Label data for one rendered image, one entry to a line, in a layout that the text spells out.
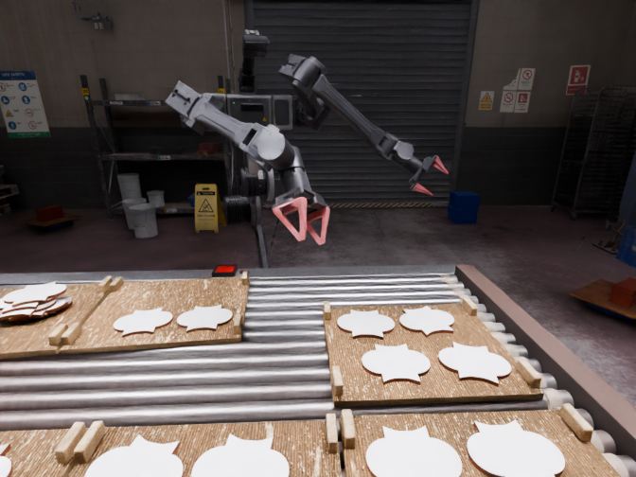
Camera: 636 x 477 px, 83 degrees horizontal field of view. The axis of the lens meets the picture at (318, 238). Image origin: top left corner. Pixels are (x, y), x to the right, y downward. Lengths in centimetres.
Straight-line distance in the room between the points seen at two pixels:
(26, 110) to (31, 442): 633
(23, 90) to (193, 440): 650
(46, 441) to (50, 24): 622
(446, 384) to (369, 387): 15
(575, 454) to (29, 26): 688
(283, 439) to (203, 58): 553
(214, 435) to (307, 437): 16
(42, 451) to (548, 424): 84
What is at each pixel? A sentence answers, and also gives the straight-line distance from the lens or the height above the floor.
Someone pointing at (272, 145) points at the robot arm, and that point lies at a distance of 70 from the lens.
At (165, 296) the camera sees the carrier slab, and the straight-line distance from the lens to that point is 117.
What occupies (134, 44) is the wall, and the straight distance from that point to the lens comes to 620.
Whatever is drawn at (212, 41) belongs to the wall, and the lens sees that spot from 589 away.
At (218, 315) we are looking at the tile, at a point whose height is 95.
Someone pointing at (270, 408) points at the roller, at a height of 92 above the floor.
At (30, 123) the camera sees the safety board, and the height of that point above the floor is 130.
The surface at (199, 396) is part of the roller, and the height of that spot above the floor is 91.
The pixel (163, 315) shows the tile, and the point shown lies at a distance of 106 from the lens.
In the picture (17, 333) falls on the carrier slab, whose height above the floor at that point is 94.
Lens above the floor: 145
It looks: 19 degrees down
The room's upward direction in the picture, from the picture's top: straight up
